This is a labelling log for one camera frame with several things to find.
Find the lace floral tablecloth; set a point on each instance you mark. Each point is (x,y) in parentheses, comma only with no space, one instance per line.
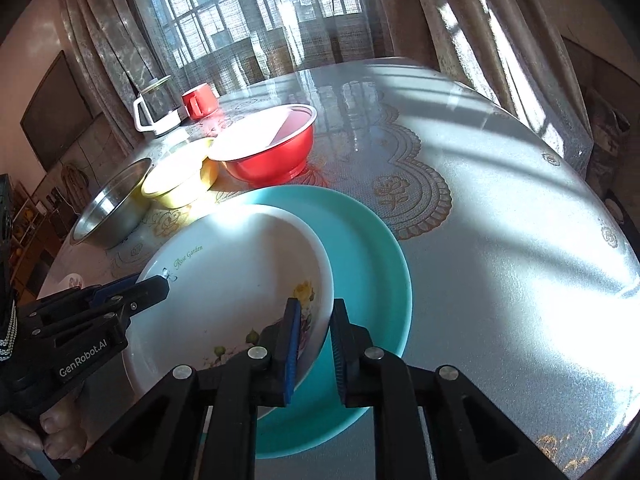
(500,260)

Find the red mug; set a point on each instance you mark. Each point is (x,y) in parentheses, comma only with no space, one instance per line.
(200,102)

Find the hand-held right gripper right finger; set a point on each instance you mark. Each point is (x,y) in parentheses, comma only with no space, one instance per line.
(340,360)

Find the yellow bowl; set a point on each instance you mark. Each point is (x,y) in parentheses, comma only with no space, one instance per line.
(175,195)

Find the white floral plate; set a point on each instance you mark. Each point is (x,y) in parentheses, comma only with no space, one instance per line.
(225,280)

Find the red cup white inside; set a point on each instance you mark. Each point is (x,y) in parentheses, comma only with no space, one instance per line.
(270,162)

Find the brown patterned curtain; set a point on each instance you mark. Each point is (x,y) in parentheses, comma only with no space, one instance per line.
(100,50)
(500,35)

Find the stainless steel bowl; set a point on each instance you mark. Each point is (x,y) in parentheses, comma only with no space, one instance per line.
(105,210)

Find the wall television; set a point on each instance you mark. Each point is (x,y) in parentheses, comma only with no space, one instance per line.
(55,110)

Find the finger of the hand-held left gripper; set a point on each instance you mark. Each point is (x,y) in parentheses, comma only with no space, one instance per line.
(117,288)
(150,292)

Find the wooden shelf unit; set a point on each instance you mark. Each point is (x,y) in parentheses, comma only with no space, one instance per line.
(35,240)

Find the person's left hand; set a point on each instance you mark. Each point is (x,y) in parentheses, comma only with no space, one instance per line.
(60,435)

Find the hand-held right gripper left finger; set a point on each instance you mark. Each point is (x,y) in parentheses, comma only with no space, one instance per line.
(292,355)

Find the sheer white curtain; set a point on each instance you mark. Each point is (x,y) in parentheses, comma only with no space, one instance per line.
(280,20)

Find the teal plate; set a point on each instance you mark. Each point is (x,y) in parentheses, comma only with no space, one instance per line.
(370,270)

